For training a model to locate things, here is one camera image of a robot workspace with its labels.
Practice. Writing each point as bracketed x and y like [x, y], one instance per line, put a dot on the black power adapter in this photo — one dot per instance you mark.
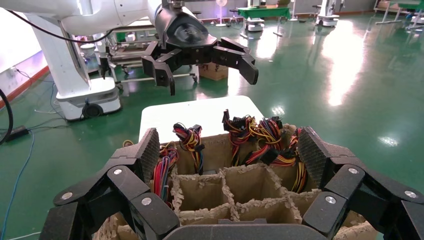
[18, 132]

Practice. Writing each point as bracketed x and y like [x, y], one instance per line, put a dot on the white standing fan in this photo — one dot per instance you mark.
[221, 2]

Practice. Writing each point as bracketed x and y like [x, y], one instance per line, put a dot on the small brown cardboard box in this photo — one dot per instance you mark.
[213, 71]

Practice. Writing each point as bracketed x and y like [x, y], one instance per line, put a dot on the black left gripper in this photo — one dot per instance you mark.
[185, 33]

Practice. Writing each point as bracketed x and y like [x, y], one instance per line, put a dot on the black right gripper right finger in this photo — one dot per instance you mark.
[344, 182]

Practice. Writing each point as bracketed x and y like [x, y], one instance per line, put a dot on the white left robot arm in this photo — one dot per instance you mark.
[132, 10]

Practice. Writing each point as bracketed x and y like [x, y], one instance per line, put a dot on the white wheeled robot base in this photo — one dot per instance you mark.
[255, 24]

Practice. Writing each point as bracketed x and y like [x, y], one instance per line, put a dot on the black stool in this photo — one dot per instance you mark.
[233, 11]

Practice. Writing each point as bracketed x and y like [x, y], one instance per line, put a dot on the green topped table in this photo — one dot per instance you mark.
[265, 12]

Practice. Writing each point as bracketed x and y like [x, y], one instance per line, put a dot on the metal pipe rack cart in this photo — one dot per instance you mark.
[129, 61]

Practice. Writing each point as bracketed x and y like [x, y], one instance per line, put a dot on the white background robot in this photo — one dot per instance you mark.
[326, 20]

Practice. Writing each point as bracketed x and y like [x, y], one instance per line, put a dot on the metal frame work table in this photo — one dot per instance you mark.
[410, 5]

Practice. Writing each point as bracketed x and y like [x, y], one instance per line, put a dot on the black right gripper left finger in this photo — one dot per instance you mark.
[132, 185]

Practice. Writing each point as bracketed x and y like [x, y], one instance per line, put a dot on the white robot body column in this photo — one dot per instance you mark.
[53, 59]

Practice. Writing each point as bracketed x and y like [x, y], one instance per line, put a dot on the cardboard box with dividers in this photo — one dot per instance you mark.
[202, 195]

